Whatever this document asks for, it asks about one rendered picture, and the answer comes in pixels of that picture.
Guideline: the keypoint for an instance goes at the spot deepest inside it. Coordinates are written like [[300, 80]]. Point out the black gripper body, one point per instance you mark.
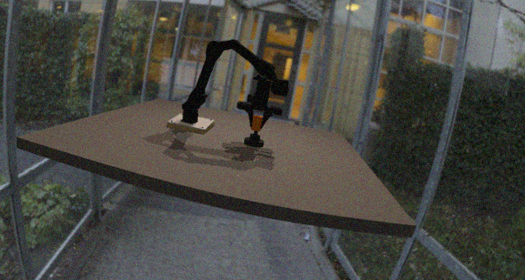
[[261, 100]]

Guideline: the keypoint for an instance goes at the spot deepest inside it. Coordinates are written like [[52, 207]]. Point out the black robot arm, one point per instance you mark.
[[214, 50]]

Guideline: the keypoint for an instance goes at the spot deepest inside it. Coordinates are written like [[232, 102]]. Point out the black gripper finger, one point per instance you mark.
[[265, 118], [251, 113]]

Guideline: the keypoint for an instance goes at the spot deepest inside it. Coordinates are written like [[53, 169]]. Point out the orange knob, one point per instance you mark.
[[257, 122]]

